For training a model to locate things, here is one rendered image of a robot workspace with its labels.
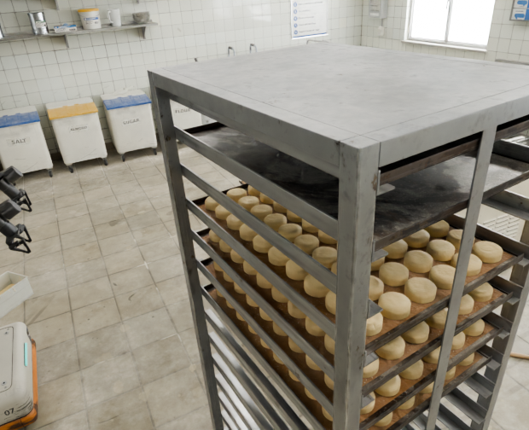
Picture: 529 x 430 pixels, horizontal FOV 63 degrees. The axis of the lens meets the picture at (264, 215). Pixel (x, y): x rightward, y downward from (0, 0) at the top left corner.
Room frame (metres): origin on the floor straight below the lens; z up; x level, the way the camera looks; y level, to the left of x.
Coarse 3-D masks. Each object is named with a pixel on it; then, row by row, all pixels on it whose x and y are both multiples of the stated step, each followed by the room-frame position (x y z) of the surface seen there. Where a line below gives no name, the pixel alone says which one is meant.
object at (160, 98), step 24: (168, 96) 0.95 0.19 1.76; (168, 120) 0.94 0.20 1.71; (168, 144) 0.94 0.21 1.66; (168, 168) 0.93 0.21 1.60; (192, 240) 0.95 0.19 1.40; (192, 264) 0.94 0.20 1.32; (192, 288) 0.93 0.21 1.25; (192, 312) 0.95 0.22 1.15; (216, 384) 0.95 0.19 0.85; (216, 408) 0.94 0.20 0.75
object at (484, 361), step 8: (208, 288) 0.96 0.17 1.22; (480, 352) 0.67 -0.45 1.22; (480, 360) 0.65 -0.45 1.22; (488, 360) 0.64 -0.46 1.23; (472, 368) 0.63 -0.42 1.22; (480, 368) 0.63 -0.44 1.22; (280, 376) 0.64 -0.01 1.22; (464, 376) 0.60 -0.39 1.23; (448, 384) 0.60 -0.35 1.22; (456, 384) 0.59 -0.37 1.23; (448, 392) 0.58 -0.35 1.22; (416, 408) 0.55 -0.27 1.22; (424, 408) 0.54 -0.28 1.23; (408, 416) 0.53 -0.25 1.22; (416, 416) 0.53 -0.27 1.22; (392, 424) 0.52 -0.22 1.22; (400, 424) 0.51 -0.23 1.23
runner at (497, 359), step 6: (480, 348) 0.68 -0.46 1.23; (486, 348) 0.67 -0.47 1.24; (492, 348) 0.66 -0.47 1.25; (486, 354) 0.67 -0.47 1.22; (492, 354) 0.66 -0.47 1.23; (498, 354) 0.65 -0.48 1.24; (492, 360) 0.65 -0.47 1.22; (498, 360) 0.64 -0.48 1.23; (492, 366) 0.63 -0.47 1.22; (498, 366) 0.63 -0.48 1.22
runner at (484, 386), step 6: (468, 378) 0.68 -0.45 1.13; (474, 378) 0.68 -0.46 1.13; (480, 378) 0.67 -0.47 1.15; (486, 378) 0.66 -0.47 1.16; (468, 384) 0.66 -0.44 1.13; (474, 384) 0.66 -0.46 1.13; (480, 384) 0.66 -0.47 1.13; (486, 384) 0.65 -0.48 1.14; (492, 384) 0.64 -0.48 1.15; (474, 390) 0.65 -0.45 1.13; (480, 390) 0.65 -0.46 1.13; (486, 390) 0.65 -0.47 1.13; (492, 390) 0.64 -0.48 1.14; (486, 396) 0.63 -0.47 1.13
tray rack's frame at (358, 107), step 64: (192, 64) 0.98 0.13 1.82; (256, 64) 0.93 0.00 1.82; (320, 64) 0.88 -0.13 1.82; (384, 64) 0.84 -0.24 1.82; (448, 64) 0.80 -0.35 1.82; (512, 64) 0.76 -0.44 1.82; (256, 128) 0.58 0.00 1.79; (320, 128) 0.48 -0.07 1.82; (384, 128) 0.46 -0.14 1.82; (448, 128) 0.48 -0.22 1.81; (448, 320) 0.53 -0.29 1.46; (512, 320) 0.64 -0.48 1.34
